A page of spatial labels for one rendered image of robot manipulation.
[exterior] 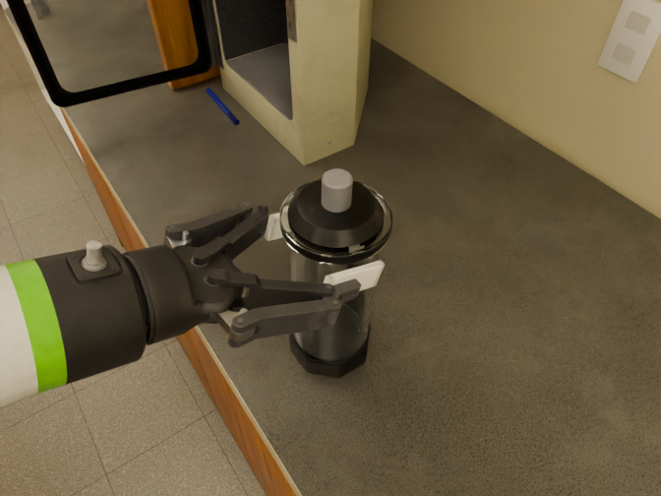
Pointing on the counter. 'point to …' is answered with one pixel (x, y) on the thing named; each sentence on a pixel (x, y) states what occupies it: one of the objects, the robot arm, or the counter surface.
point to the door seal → (114, 87)
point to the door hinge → (212, 32)
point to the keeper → (291, 20)
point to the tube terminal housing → (317, 79)
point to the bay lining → (251, 25)
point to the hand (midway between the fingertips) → (330, 248)
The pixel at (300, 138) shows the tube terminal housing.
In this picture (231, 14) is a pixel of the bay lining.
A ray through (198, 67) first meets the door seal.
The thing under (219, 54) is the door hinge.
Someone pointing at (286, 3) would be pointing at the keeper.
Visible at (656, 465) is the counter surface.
